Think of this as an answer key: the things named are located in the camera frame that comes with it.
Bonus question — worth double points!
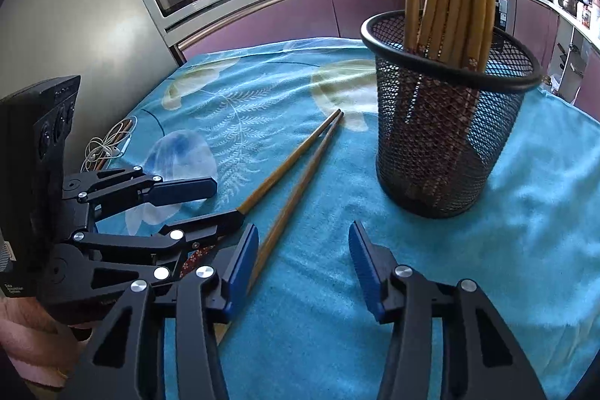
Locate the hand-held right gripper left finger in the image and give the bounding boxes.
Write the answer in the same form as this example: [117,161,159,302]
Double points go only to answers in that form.
[61,224,260,400]

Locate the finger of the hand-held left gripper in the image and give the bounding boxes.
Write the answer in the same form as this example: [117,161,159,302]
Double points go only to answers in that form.
[63,166,218,208]
[70,210,246,270]

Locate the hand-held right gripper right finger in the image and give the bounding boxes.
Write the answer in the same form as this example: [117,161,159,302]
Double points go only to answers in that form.
[349,220,547,400]

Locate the red-handled wooden chopstick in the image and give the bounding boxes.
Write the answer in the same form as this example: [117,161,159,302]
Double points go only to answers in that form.
[216,112,345,347]
[180,108,343,279]

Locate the black mesh utensil holder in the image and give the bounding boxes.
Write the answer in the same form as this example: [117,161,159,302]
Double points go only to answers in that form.
[360,9,543,219]

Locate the person's left forearm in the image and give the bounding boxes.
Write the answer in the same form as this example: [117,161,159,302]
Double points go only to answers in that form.
[0,296,97,389]

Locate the blue floral tablecloth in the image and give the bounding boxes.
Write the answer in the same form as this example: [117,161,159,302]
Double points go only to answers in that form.
[108,37,600,400]

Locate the grey refrigerator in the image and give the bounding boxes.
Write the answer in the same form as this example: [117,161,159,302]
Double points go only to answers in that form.
[0,0,191,169]

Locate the purple kitchen cabinets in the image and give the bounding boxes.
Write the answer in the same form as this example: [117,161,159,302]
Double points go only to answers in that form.
[180,0,600,122]

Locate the white wired earphones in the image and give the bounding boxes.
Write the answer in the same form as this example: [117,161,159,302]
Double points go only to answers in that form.
[82,118,138,172]

